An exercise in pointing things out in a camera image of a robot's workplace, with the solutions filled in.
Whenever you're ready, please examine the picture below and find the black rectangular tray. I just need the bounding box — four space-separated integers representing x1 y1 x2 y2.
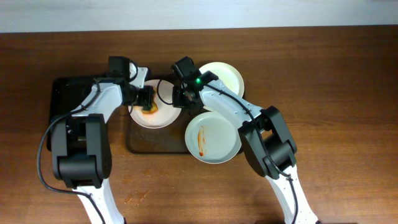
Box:
46 76 108 152

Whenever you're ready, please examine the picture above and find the orange green sponge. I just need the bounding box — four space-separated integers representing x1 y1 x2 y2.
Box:
141 101 158 114

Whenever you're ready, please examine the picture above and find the cream white plate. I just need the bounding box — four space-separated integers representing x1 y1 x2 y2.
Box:
199 62 244 98

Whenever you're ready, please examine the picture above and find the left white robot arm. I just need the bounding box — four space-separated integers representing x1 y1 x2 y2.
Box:
50 78 155 223

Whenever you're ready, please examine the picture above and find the pinkish white plate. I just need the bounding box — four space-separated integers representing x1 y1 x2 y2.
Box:
128 80 182 129

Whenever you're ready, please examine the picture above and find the pale green plate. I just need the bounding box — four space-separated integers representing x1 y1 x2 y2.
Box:
185 112 241 164

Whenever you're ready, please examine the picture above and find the brown serving tray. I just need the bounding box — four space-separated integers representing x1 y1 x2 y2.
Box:
125 107 209 154

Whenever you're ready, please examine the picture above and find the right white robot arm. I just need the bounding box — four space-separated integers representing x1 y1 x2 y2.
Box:
173 71 320 223

